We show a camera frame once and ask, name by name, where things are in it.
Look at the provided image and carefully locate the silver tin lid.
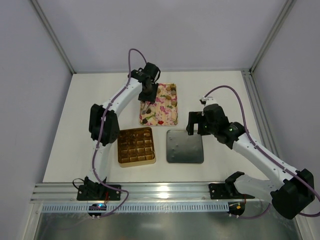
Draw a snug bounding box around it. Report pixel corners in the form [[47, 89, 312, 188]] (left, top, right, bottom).
[[166, 130, 204, 164]]

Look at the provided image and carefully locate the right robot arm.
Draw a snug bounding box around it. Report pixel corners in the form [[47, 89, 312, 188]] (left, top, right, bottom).
[[186, 103, 317, 220]]

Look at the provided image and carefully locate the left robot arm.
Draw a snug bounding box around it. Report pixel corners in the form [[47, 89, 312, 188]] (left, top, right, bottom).
[[76, 62, 161, 202]]

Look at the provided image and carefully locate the gold chocolate box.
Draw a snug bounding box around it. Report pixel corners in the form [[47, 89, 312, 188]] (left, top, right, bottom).
[[117, 127, 156, 168]]

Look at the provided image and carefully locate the floral rectangular tray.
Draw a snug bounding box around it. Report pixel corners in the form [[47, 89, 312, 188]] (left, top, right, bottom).
[[139, 83, 178, 126]]

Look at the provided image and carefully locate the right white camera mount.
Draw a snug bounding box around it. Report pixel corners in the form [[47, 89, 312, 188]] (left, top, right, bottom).
[[199, 96, 218, 107]]

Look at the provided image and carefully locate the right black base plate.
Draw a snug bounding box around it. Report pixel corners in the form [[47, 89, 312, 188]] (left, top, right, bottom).
[[208, 183, 230, 200]]

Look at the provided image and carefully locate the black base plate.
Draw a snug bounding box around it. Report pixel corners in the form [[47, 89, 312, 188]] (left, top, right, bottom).
[[76, 184, 122, 201], [208, 183, 230, 200]]

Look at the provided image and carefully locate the aluminium rail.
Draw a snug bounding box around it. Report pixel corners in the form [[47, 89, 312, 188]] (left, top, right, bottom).
[[31, 181, 266, 203]]

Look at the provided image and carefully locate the slotted cable duct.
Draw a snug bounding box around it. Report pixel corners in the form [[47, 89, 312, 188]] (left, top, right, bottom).
[[41, 201, 229, 214]]

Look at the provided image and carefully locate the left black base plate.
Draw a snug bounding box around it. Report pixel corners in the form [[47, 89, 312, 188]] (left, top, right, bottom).
[[76, 184, 122, 201]]

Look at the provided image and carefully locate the right aluminium frame post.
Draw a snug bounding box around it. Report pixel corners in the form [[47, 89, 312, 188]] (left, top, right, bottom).
[[241, 0, 296, 76]]

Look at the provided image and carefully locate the aluminium frame post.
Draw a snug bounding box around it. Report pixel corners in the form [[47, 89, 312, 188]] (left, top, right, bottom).
[[29, 0, 76, 75], [241, 0, 296, 76]]

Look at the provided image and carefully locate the left aluminium frame post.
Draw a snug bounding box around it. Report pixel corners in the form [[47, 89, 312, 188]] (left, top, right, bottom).
[[29, 0, 76, 75]]

